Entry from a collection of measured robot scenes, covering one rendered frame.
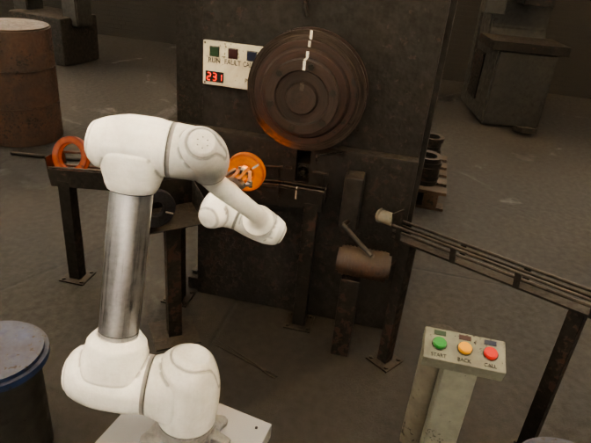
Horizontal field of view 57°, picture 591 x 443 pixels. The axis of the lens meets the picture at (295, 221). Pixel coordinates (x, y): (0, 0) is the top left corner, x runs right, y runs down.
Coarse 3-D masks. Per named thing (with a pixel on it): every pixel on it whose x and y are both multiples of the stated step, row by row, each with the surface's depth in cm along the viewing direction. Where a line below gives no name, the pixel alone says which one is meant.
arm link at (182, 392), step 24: (168, 360) 136; (192, 360) 137; (168, 384) 135; (192, 384) 134; (216, 384) 140; (144, 408) 137; (168, 408) 136; (192, 408) 136; (216, 408) 144; (168, 432) 141; (192, 432) 140
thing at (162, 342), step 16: (176, 192) 229; (192, 192) 231; (160, 208) 228; (176, 208) 228; (192, 208) 228; (176, 224) 217; (192, 224) 217; (176, 240) 224; (176, 256) 228; (176, 272) 231; (176, 288) 235; (176, 304) 239; (176, 320) 243; (192, 320) 258; (160, 336) 246; (176, 336) 247; (192, 336) 248
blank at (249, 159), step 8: (240, 152) 209; (248, 152) 209; (232, 160) 209; (240, 160) 208; (248, 160) 207; (256, 160) 207; (232, 168) 210; (256, 168) 208; (264, 168) 210; (256, 176) 210; (264, 176) 210; (256, 184) 212
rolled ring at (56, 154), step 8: (64, 136) 253; (72, 136) 252; (56, 144) 254; (64, 144) 254; (80, 144) 252; (56, 152) 255; (56, 160) 255; (80, 160) 252; (88, 160) 253; (80, 168) 253
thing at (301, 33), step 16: (288, 32) 203; (304, 32) 202; (320, 32) 201; (272, 48) 207; (336, 48) 202; (256, 64) 211; (352, 64) 203; (256, 112) 220; (352, 128) 214; (288, 144) 223; (304, 144) 221; (320, 144) 220
